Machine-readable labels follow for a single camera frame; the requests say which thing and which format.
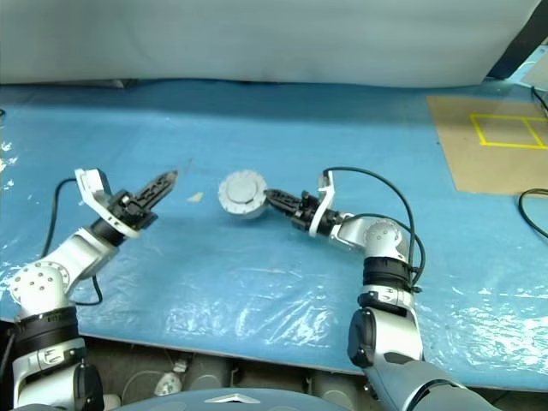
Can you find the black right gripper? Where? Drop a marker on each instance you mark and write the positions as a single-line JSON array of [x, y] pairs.
[[305, 214]]

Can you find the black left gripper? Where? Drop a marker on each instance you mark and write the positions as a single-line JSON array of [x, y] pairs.
[[130, 212]]

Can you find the silver motor housing copper coils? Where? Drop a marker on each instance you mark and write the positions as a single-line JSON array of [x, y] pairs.
[[247, 216]]

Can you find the silver motor lid circuit board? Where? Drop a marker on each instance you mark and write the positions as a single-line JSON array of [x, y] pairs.
[[242, 190]]

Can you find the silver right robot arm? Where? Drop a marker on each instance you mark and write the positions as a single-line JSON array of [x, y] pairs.
[[385, 235]]

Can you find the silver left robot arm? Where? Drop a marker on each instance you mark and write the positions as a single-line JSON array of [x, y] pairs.
[[81, 252]]

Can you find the pale tape scrap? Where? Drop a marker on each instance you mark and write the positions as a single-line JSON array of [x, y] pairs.
[[196, 197]]

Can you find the clear plastic sheet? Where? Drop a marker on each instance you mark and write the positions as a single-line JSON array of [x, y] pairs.
[[257, 291]]

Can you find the white backdrop cloth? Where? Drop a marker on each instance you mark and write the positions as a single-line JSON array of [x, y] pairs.
[[257, 38]]

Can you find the brown cardboard sheet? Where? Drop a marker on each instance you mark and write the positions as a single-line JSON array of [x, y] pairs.
[[462, 171]]

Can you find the dark rounded shape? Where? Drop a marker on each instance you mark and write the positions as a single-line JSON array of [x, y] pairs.
[[210, 372]]

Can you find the small white plastic piece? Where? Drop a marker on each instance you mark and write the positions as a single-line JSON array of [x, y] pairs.
[[168, 384]]

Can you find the grey robot torso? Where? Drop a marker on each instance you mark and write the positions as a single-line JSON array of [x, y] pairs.
[[205, 402]]

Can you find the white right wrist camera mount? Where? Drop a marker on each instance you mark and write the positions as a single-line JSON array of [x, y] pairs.
[[327, 188]]

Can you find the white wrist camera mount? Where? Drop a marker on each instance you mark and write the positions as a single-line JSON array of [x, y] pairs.
[[87, 184], [327, 188]]

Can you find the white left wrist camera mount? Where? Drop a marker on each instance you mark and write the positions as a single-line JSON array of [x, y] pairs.
[[87, 184]]

